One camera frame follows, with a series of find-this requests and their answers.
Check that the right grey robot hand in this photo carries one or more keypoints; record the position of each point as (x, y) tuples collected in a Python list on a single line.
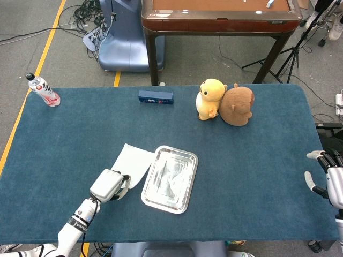
[(336, 184)]

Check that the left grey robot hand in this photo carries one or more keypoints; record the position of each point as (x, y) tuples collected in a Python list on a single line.
[(105, 184)]

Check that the white paper napkin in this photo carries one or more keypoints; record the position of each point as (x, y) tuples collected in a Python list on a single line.
[(135, 163)]

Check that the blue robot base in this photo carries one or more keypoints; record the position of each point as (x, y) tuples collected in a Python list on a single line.
[(126, 48)]

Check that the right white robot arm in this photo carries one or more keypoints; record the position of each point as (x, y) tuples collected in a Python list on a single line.
[(339, 222)]

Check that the silver metal tray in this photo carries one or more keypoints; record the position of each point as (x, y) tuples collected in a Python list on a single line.
[(171, 179)]

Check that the black caster wheel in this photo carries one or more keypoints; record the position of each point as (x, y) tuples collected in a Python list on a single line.
[(314, 245)]

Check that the blue tablecloth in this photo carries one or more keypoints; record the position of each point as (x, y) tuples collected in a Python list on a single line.
[(80, 120)]

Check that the white power strip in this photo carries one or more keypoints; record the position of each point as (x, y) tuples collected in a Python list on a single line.
[(339, 104)]

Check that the grey blue robot torso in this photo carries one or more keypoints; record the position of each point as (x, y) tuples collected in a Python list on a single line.
[(166, 250)]

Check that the dark blue printed box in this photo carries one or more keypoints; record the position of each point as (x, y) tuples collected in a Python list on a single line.
[(155, 97)]

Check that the clear plastic drink bottle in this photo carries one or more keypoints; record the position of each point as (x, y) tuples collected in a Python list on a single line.
[(44, 89)]

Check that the brown plush toy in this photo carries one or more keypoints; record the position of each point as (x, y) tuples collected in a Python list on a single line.
[(237, 107)]

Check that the yellow plush toy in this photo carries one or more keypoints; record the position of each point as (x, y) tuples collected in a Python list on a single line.
[(210, 99)]

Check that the black tripod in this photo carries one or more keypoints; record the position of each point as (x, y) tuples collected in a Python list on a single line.
[(296, 51)]

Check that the grey power strip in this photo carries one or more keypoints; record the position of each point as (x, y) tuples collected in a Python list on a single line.
[(92, 38)]

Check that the white sneaker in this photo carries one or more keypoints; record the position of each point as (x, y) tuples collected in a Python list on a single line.
[(335, 29), (311, 21)]

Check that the brown mahjong table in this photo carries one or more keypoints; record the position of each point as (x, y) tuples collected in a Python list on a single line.
[(214, 25)]

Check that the white blue mahjong tile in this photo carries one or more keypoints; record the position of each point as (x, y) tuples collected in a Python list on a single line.
[(270, 3)]

